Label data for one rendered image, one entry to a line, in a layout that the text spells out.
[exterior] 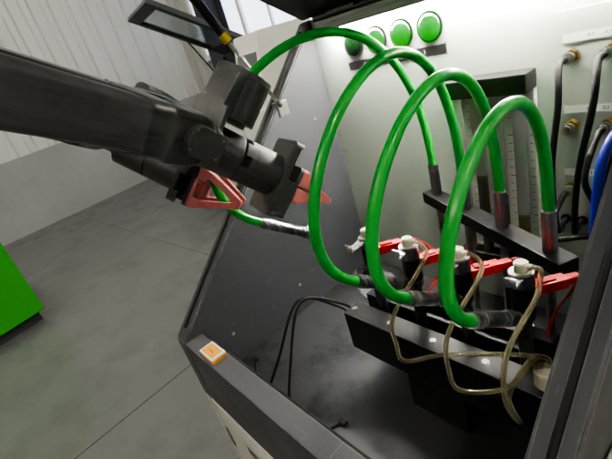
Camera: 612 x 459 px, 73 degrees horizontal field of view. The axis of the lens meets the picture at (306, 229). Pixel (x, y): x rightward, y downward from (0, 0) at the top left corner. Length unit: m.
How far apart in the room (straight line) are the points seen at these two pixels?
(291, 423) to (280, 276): 0.41
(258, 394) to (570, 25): 0.70
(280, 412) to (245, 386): 0.09
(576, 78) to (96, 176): 6.87
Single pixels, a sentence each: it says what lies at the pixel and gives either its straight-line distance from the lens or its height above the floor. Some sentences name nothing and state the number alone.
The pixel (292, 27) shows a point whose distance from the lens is 3.68.
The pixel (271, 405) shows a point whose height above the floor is 0.95.
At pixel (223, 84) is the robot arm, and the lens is 0.50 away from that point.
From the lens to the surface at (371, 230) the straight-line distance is 0.42.
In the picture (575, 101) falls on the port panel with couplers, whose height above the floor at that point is 1.23.
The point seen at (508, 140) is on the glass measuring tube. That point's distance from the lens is 0.79.
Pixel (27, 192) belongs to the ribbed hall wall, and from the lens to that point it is 7.00.
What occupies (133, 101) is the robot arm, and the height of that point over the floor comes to 1.42.
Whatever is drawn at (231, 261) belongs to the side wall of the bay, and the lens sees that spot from 0.89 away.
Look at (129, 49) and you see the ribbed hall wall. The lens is 7.65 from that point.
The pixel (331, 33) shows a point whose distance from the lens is 0.68.
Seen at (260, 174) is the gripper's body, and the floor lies 1.29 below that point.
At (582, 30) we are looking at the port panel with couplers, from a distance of 0.72.
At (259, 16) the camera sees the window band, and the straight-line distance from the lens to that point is 6.60.
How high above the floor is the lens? 1.43
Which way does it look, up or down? 24 degrees down
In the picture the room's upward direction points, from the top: 17 degrees counter-clockwise
